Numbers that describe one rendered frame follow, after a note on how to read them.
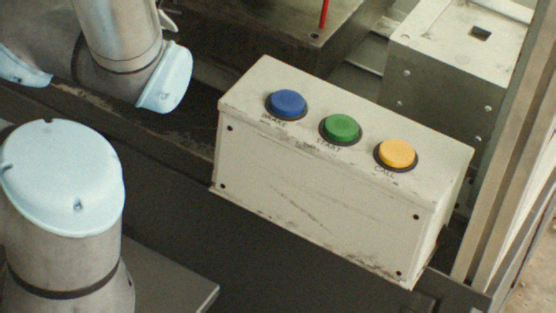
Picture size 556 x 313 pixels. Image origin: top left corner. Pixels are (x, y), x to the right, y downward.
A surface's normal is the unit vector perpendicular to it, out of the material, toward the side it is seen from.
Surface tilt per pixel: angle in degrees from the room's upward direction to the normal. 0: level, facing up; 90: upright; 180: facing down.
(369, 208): 90
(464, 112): 90
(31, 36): 60
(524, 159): 90
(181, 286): 0
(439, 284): 90
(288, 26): 0
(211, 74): 0
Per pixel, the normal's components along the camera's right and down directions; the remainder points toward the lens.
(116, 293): 0.92, 0.11
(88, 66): -0.34, 0.43
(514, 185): -0.48, 0.56
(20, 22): -0.18, 0.06
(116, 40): 0.04, 0.90
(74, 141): 0.24, -0.66
